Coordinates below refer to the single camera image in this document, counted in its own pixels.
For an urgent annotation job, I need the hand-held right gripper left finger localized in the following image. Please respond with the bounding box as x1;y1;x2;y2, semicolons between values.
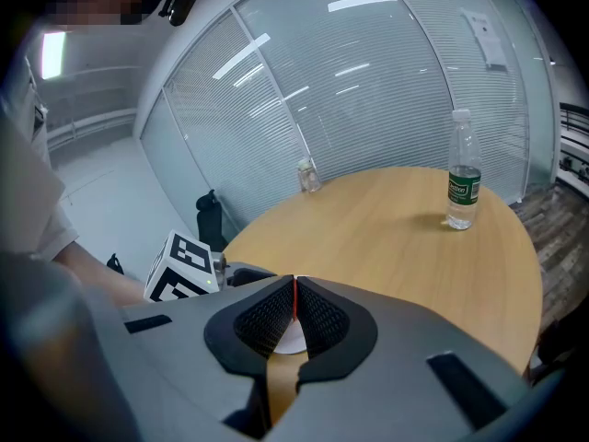
82;273;298;442

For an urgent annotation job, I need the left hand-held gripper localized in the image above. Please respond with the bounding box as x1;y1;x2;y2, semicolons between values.
143;228;279;304

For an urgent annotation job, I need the white shelf unit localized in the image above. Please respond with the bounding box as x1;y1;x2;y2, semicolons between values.
558;101;589;184

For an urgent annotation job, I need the person's left forearm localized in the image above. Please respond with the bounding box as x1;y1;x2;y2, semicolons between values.
50;239;149;307

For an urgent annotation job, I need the clear plastic water bottle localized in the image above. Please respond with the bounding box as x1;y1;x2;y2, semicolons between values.
445;108;483;231

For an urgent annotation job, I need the white plate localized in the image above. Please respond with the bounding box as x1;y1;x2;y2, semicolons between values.
274;319;309;355

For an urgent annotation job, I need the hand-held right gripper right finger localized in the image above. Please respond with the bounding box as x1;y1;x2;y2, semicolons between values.
269;274;560;442

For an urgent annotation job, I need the person's beige shirt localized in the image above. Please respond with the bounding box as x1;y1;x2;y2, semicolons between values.
0;57;85;269

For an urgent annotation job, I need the paper notice on wall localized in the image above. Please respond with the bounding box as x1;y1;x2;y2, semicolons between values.
460;6;508;71

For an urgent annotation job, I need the ceiling light panel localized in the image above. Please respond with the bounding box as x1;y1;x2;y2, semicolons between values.
40;31;67;81

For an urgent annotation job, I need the small glass jar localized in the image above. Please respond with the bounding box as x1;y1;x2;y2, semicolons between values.
296;157;322;194

